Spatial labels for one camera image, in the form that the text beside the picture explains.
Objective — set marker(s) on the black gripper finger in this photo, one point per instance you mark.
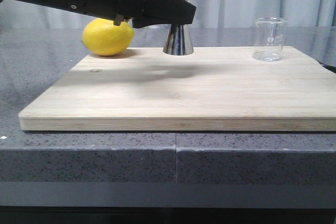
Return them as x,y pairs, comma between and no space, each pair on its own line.
155,12

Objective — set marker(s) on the steel double jigger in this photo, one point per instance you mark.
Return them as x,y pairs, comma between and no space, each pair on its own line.
178,41

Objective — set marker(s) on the clear glass beaker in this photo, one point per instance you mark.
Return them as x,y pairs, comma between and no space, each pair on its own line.
270,38

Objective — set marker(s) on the yellow lemon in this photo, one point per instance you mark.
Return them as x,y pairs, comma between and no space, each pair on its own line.
104,38

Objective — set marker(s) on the grey curtain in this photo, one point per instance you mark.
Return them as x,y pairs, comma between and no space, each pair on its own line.
209,14

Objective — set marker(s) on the light wooden cutting board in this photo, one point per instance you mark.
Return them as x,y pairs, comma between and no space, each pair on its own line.
213,89

